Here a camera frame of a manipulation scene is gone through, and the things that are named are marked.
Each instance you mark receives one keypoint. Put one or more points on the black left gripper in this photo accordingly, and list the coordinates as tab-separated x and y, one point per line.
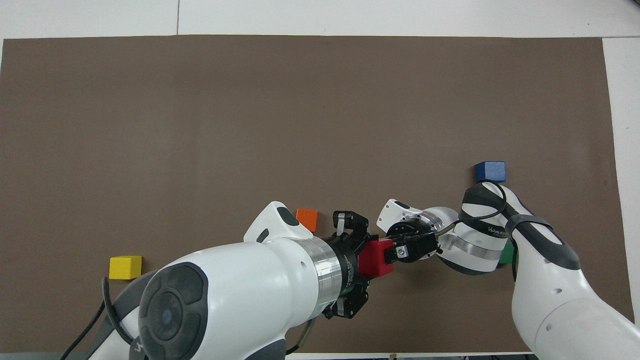
350	265

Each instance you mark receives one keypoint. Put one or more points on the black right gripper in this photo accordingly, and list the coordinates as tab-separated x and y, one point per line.
417	245

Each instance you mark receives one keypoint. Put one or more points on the red wooden block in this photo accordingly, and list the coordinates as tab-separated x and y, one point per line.
374	257

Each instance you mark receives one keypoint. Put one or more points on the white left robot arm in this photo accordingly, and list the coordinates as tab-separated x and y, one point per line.
235	295

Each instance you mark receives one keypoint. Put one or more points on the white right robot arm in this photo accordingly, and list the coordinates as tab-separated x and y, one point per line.
545	280

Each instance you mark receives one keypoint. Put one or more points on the orange wooden block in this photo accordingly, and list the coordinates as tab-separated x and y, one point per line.
307	218

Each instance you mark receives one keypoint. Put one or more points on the green wooden block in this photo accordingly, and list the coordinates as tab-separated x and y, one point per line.
507	254

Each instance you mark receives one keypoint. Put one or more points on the blue wooden block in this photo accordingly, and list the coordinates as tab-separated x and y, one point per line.
490	171

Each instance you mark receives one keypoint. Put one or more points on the yellow wooden block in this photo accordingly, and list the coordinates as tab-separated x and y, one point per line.
125	267

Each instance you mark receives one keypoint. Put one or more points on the brown table mat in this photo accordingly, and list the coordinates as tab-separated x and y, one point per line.
250	125

